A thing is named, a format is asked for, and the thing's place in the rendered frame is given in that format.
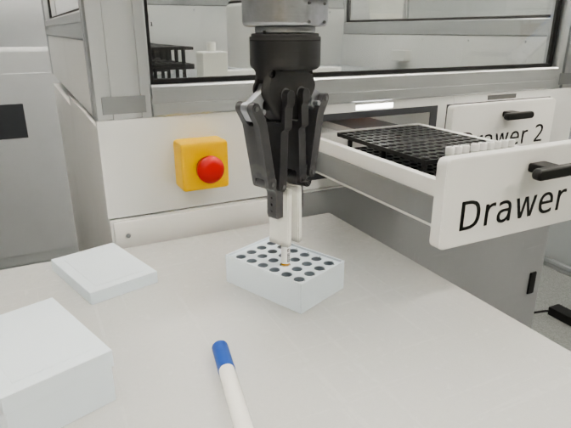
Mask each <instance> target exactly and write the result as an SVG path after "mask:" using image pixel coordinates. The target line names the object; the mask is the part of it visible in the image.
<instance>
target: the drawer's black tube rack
mask: <svg viewBox="0 0 571 428"><path fill-rule="evenodd" d="M337 136H338V137H340V138H345V139H347V140H348V147H351V148H352V147H353V142H355V143H358V144H363V145H366V146H364V147H356V148H354V149H358V150H361V151H364V152H366V153H368V154H371V155H375V156H378V157H381V158H383V159H386V160H389V161H392V162H395V163H398V164H400V165H403V166H407V167H410V168H413V169H415V170H417V171H420V172H425V173H427V174H430V175H433V176H435V177H436V172H437V164H438V163H437V164H431V165H423V164H421V163H418V162H416V158H419V157H428V156H432V155H444V154H445V147H447V146H454V145H462V144H469V145H470V148H471V144H472V143H477V144H478V143H479V142H485V143H486V142H487V140H483V139H479V138H473V137H469V136H465V135H461V134H458V133H453V132H447V131H443V130H439V129H436V128H431V127H425V126H422V125H413V126H404V127H388V128H379V129H370V130H361V131H352V132H338V133H337Z"/></svg>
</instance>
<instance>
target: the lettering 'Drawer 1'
mask: <svg viewBox="0 0 571 428"><path fill-rule="evenodd" d="M561 191H562V190H558V195H557V203H556V208H555V210H557V209H558V205H559V200H560V196H561V194H562V193H563V192H567V189H564V190H563V191H562V192H561ZM547 195H550V196H551V200H547V201H543V199H544V198H545V196H547ZM536 198H537V195H535V196H534V199H533V202H532V205H531V207H530V209H529V196H528V197H526V198H525V201H524V202H523V207H522V210H521V212H520V198H518V199H517V218H521V217H522V214H523V210H524V207H525V205H526V202H527V217H528V216H530V215H531V212H532V210H533V207H534V203H535V201H536ZM552 201H553V194H552V193H551V192H547V193H545V194H543V195H542V197H541V199H540V203H539V211H540V212H541V213H547V212H548V211H550V210H551V208H549V209H547V210H544V211H543V210H542V208H541V205H543V204H547V203H551V202H552ZM469 204H474V205H475V206H476V207H477V215H476V219H475V221H474V222H473V224H471V225H470V226H467V227H463V223H464V216H465V209H466V205H469ZM503 204H508V205H509V207H508V208H505V209H502V210H500V211H499V212H498V214H497V218H496V220H497V222H504V221H505V220H507V221H510V215H511V209H512V203H511V202H510V201H509V200H504V201H502V202H501V203H500V206H501V205H503ZM492 206H496V202H495V203H492V204H491V205H489V204H488V205H486V211H485V217H484V224H483V225H484V226H486V225H487V221H488V214H489V209H490V208H491V207H492ZM480 211H481V208H480V205H479V203H478V202H477V201H475V200H469V201H465V202H462V208H461V222H460V229H459V231H463V230H467V229H469V228H472V227H474V226H475V225H476V224H477V222H478V219H479V217H480ZM503 211H508V212H507V215H506V217H505V218H504V219H502V220H500V214H501V213H502V212H503Z"/></svg>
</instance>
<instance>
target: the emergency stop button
mask: <svg viewBox="0 0 571 428"><path fill-rule="evenodd" d="M196 173H197V176H198V177H199V179H200V180H201V181H203V182H205V183H215V182H217V181H218V180H219V179H220V178H221V177H222V176H223V173H224V165H223V163H222V161H221V160H220V159H218V158H217V157H216V156H213V155H208V156H205V157H203V158H202V159H201V160H200V161H199V162H198V164H197V167H196Z"/></svg>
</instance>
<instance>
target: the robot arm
mask: <svg viewBox="0 0 571 428"><path fill-rule="evenodd" d="M328 6H329V0H241V11H242V24H243V25H244V26H246V27H255V33H252V34H251V37H249V43H250V66H251V68H252V69H254V71H255V72H256V79H255V82H254V84H253V89H252V91H253V95H252V96H251V97H250V98H249V99H248V100H247V101H246V102H242V101H239V102H237V103H236V105H235V110H236V112H237V114H238V116H239V118H240V120H241V122H242V125H243V130H244V135H245V140H246V149H247V154H248V159H249V164H250V168H251V174H252V182H253V185H254V186H257V187H260V188H264V189H266V190H267V213H268V216H269V241H270V242H273V243H275V244H277V245H282V246H284V247H287V248H288V247H290V246H291V242H292V241H294V242H297V243H299V242H301V241H302V207H303V186H305V187H308V186H309V185H310V184H311V181H312V180H307V178H308V177H313V176H314V175H315V173H316V166H317V160H318V153H319V142H320V136H321V129H322V123H323V117H324V113H325V108H326V106H327V104H328V101H329V94H328V93H320V92H319V91H318V90H317V89H316V88H315V81H314V77H313V70H316V69H318V68H319V66H320V44H321V37H319V33H315V27H320V26H326V25H327V23H328ZM306 164H308V165H307V166H306ZM275 179H276V180H275Z"/></svg>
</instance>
